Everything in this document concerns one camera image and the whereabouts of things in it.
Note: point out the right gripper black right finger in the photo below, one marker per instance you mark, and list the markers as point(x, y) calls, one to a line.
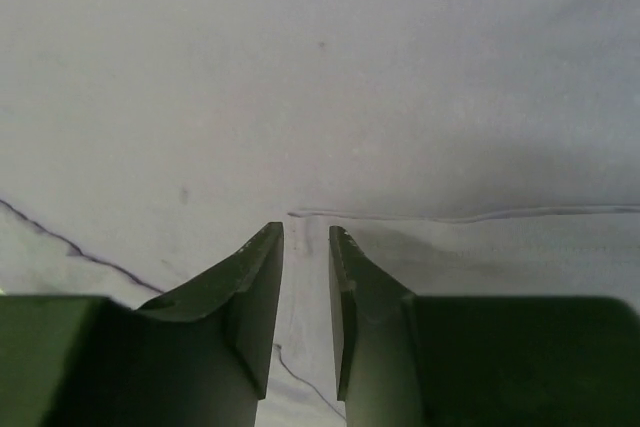
point(405, 359)

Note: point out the lilac t shirt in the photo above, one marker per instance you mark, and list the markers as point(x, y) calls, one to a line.
point(469, 146)

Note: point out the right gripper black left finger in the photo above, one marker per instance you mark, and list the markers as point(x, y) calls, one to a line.
point(197, 355)

